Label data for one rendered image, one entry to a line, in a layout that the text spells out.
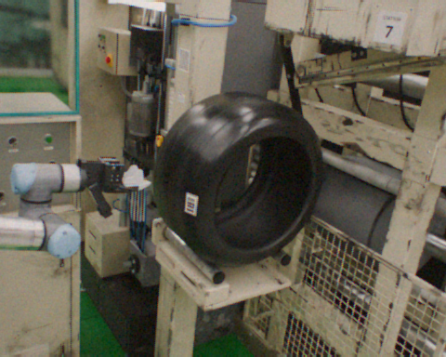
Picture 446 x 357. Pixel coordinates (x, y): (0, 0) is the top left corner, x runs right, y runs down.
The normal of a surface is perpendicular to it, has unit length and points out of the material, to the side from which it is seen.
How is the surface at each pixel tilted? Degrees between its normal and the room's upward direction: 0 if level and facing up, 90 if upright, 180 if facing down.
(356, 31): 90
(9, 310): 91
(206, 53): 90
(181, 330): 90
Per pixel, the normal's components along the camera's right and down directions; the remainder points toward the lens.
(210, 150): -0.07, -0.11
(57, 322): 0.54, 0.36
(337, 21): -0.83, 0.11
